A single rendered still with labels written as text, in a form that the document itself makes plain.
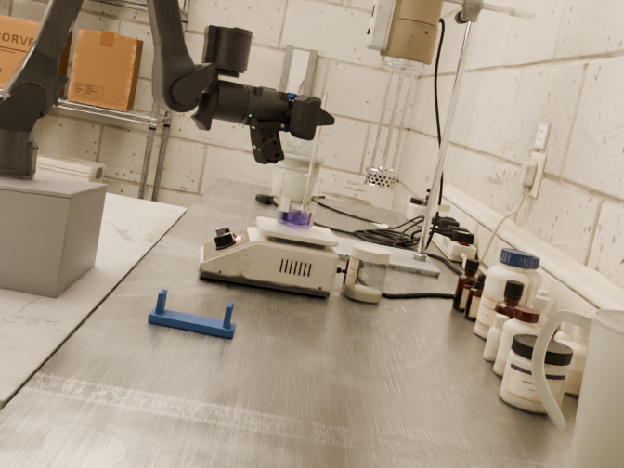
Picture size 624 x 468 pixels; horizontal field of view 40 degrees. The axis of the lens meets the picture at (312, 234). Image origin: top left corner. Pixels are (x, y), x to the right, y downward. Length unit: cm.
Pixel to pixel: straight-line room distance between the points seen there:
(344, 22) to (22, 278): 283
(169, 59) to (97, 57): 225
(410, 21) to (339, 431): 103
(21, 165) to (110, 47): 230
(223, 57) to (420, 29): 55
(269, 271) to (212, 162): 251
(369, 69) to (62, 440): 317
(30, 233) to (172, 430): 40
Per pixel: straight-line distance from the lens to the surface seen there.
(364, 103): 374
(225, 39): 124
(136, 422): 75
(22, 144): 118
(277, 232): 127
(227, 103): 124
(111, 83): 345
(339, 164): 375
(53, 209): 105
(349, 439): 79
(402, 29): 168
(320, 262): 128
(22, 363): 85
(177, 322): 102
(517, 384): 99
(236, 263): 127
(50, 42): 119
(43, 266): 107
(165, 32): 122
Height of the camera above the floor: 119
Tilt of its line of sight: 9 degrees down
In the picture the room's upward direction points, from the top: 11 degrees clockwise
